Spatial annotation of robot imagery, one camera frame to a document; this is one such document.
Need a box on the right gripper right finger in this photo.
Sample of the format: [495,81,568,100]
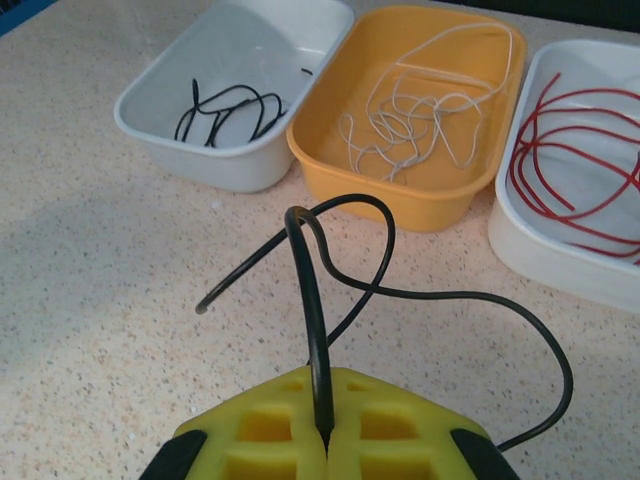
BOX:
[324,367,516,480]

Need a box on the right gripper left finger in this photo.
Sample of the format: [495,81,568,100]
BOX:
[137,367,331,480]

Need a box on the black cable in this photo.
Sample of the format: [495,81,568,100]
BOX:
[173,67,314,149]
[195,193,575,454]

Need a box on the white cable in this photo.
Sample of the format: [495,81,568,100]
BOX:
[367,22,515,169]
[339,92,481,182]

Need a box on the red cable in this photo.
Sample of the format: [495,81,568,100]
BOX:
[505,72,640,251]
[509,87,640,266]

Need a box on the white plastic tray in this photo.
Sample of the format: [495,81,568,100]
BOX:
[113,0,356,195]
[487,38,640,314]

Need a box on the orange plastic tray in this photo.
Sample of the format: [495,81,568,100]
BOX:
[285,4,529,234]

